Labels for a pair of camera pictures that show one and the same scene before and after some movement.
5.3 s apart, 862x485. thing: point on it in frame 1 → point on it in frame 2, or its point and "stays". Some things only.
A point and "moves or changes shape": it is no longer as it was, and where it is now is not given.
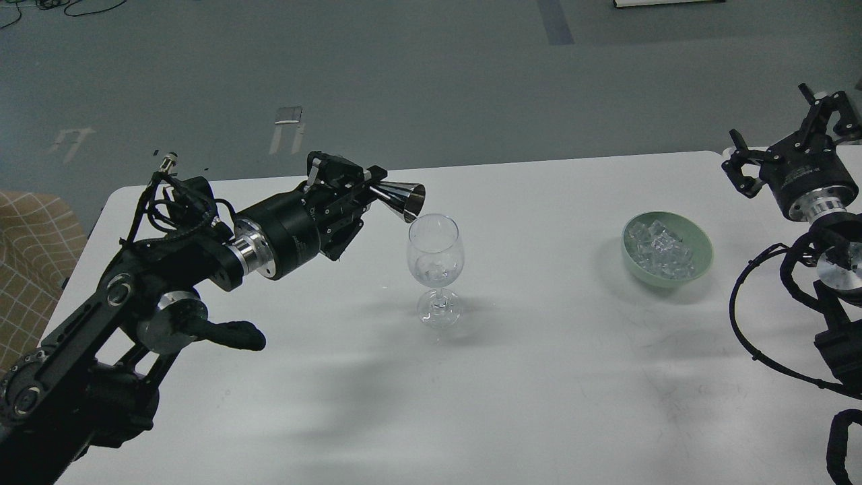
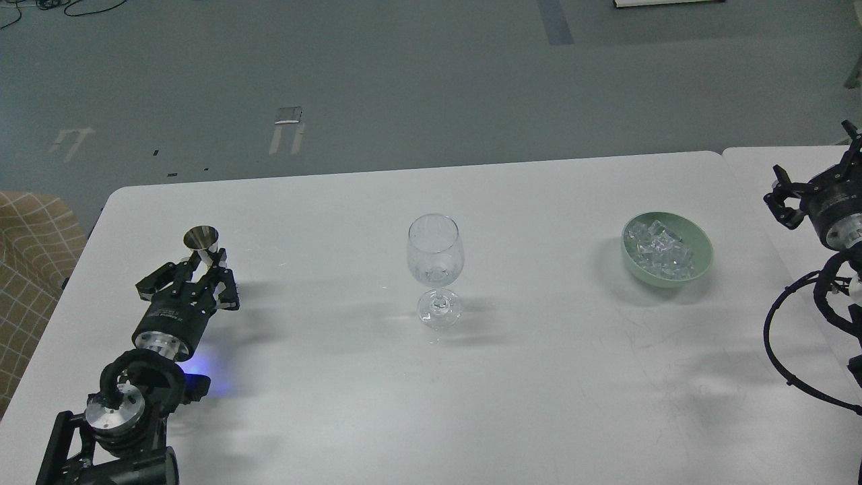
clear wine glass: [435, 250] stays
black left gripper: [279, 234] → [174, 315]
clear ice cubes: [658, 250] stays
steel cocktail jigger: [405, 199] moves or changes shape
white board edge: [621, 3] stays
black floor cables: [48, 4] stays
